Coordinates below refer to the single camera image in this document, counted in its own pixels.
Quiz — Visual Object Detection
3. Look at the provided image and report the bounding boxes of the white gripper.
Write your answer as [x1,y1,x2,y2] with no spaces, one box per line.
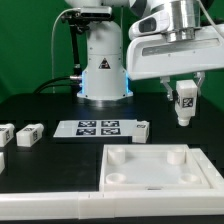
[126,9,224,101]

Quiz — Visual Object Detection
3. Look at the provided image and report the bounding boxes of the white square table top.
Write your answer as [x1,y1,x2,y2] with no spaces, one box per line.
[99,144,211,192]

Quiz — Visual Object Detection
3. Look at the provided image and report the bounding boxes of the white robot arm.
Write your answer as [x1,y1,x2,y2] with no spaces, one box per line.
[65,0,224,100]

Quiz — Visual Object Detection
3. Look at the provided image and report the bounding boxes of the black camera on stand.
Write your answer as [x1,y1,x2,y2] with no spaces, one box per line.
[61,6,112,22]

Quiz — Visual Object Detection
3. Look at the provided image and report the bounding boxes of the black camera stand pole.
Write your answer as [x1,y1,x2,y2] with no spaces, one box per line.
[69,23,82,76]

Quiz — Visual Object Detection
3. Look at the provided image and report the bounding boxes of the grey cable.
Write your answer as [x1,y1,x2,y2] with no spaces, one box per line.
[50,7,82,94]

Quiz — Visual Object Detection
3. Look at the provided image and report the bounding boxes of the black cables at base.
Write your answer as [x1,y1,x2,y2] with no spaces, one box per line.
[32,75,84,94]

